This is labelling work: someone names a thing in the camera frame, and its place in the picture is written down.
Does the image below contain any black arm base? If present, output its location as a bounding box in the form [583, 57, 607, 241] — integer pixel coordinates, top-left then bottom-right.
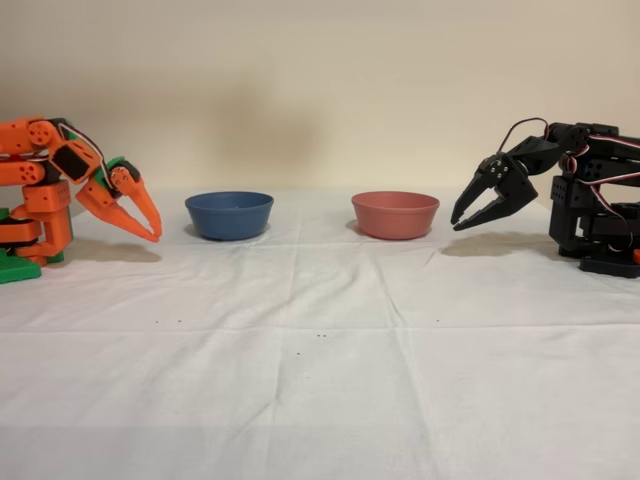
[579, 248, 640, 280]

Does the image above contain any green arm base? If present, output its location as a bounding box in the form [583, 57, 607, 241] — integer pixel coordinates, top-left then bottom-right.
[0, 207, 67, 285]

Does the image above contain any pink bowl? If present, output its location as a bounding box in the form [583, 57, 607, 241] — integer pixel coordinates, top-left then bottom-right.
[350, 190, 441, 241]

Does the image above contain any blue bowl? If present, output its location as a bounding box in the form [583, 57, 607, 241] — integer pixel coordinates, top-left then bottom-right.
[184, 191, 275, 242]

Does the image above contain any white tablecloth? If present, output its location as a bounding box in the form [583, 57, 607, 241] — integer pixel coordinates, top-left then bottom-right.
[0, 188, 640, 480]

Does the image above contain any orange arm servo cable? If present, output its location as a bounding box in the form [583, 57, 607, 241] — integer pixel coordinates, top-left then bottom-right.
[58, 122, 115, 190]

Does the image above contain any black arm servo cable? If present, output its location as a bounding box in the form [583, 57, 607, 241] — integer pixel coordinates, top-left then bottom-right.
[496, 117, 551, 153]

